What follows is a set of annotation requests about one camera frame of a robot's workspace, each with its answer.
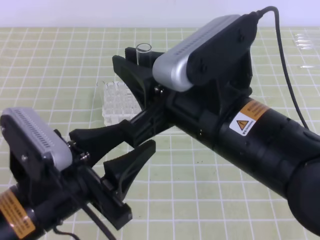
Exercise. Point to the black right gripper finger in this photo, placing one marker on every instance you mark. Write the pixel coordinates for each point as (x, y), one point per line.
(136, 72)

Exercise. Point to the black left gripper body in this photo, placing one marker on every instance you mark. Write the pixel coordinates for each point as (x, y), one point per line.
(82, 186)

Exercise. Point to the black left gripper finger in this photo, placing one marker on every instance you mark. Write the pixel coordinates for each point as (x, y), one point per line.
(97, 142)
(120, 173)

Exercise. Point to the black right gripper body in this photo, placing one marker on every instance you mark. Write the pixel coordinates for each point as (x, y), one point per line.
(198, 112)

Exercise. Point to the clear glass test tube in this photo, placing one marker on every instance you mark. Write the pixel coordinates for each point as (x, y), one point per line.
(143, 53)

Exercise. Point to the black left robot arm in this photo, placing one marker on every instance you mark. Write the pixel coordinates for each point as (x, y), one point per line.
(34, 205)

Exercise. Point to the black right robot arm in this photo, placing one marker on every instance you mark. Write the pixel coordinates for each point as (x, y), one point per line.
(264, 143)

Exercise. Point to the white test tube rack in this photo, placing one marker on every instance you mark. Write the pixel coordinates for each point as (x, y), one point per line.
(118, 103)

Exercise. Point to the green grid tablecloth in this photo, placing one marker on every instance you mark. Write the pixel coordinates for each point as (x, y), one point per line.
(185, 191)

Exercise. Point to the single clear tube lying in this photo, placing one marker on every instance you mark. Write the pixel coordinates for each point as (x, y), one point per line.
(308, 66)

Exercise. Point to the clear test tubes pile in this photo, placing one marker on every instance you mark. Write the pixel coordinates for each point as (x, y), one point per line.
(307, 40)

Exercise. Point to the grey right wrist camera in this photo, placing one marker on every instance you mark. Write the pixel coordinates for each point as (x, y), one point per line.
(207, 53)

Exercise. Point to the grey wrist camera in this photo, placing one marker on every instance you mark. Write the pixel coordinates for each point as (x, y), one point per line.
(207, 53)
(42, 136)

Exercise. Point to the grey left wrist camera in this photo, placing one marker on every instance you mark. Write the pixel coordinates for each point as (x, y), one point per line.
(42, 136)

